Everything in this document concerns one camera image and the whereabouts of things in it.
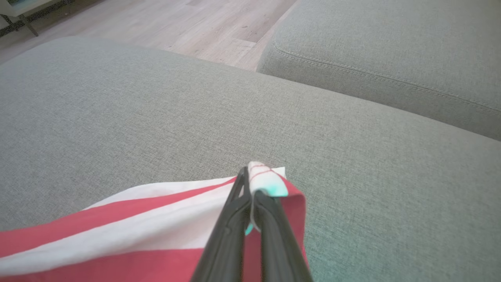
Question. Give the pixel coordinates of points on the low TV cabinet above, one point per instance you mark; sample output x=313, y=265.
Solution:
x=23, y=11

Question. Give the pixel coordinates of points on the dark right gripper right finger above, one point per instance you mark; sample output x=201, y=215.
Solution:
x=280, y=250

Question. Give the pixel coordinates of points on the yellow and grey sofa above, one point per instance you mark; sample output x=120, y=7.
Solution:
x=391, y=47

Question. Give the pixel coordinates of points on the red and white striped garment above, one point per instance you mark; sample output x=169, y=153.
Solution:
x=117, y=235

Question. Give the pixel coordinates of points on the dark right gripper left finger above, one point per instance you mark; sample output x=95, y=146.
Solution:
x=229, y=243

